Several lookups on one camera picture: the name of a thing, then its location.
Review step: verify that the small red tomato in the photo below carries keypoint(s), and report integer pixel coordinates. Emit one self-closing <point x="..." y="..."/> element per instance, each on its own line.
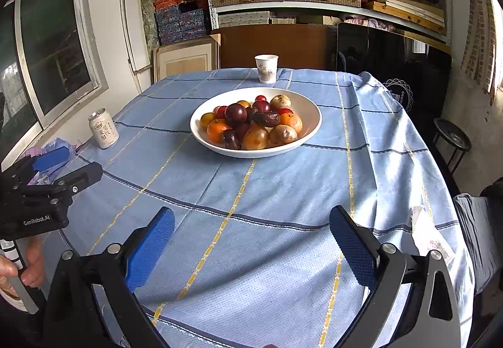
<point x="221" y="111"/>
<point x="285" y="111"/>
<point x="260" y="98"/>

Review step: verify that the stack of yellow wooden boxes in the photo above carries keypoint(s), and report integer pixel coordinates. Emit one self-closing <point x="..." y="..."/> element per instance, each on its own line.
<point x="408" y="6"/>

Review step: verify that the white paper cup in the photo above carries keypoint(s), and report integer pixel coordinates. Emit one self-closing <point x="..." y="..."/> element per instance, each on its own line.
<point x="267" y="68"/>

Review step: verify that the grey patterned flat box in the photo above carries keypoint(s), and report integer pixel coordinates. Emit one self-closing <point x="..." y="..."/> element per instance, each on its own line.
<point x="243" y="19"/>

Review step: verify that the marbled green board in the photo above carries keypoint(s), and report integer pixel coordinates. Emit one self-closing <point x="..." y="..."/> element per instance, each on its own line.
<point x="148" y="17"/>

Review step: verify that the crumpled white tissue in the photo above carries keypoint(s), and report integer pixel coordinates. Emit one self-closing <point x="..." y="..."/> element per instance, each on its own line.
<point x="426" y="230"/>

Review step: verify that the black round stool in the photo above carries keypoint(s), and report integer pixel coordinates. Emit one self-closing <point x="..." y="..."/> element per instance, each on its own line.
<point x="452" y="135"/>

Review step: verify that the black glossy panel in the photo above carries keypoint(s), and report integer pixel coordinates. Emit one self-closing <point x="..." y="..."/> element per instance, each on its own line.
<point x="377" y="57"/>

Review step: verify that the brick pattern curtain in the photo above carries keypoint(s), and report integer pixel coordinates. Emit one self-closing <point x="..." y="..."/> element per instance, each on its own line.
<point x="477" y="29"/>

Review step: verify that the brown wooden board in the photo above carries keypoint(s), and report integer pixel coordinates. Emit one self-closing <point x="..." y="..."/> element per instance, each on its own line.
<point x="275" y="47"/>

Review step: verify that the white framed window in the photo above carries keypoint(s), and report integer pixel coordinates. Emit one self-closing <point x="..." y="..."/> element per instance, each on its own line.
<point x="51" y="49"/>

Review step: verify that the person's left hand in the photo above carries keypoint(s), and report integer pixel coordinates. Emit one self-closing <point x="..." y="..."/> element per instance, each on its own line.
<point x="33" y="265"/>

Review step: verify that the tan brown round fruit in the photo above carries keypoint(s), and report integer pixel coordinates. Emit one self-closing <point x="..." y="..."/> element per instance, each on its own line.
<point x="280" y="101"/>
<point x="283" y="134"/>

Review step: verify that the white oval plate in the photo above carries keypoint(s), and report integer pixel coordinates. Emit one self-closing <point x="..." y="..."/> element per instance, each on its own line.
<point x="310" y="112"/>

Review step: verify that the person's left forearm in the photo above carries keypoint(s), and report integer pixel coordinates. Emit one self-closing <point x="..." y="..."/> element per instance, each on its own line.
<point x="10" y="299"/>

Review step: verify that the white beverage can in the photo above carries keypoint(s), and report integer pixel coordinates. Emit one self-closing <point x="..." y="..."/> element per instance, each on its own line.
<point x="103" y="129"/>

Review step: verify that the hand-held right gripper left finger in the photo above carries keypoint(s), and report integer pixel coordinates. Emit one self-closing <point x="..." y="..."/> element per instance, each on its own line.
<point x="151" y="245"/>

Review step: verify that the white curved moulding strip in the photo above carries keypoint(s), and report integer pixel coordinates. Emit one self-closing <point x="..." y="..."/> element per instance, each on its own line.
<point x="125" y="25"/>

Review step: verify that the blue checked tablecloth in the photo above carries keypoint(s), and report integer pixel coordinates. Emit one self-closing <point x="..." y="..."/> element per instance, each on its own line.
<point x="275" y="194"/>

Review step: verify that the orange patterned box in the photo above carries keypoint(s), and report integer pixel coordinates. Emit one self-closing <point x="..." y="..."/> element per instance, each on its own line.
<point x="169" y="2"/>

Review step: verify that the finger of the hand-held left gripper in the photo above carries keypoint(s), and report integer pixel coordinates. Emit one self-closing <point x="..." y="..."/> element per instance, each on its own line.
<point x="80" y="174"/>
<point x="51" y="159"/>

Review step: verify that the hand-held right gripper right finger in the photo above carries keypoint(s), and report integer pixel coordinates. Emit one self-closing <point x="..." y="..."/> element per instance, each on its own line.
<point x="353" y="249"/>

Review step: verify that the beige picture frame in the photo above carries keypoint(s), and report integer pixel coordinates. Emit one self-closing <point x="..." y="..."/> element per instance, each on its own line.
<point x="184" y="61"/>

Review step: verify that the bright window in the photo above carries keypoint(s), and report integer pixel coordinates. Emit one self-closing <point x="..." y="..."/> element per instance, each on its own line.
<point x="497" y="37"/>

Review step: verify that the dark red plum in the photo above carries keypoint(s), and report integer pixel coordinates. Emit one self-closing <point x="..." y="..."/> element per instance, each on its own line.
<point x="235" y="111"/>
<point x="241" y="130"/>

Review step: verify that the stack of blue patterned boxes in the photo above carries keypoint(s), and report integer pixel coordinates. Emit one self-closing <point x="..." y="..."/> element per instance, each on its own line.
<point x="180" y="23"/>

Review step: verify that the person's grey trouser leg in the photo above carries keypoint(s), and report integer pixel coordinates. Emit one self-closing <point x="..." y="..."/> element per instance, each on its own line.
<point x="479" y="226"/>

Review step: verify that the pink folded cloth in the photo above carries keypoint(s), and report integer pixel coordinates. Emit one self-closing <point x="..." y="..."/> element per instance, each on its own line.
<point x="365" y="22"/>

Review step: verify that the orange persimmon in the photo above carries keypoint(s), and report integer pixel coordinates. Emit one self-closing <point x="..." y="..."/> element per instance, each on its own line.
<point x="255" y="137"/>

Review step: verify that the yellow orange tomato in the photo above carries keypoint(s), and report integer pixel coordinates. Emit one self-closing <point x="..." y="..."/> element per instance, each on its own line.
<point x="206" y="120"/>

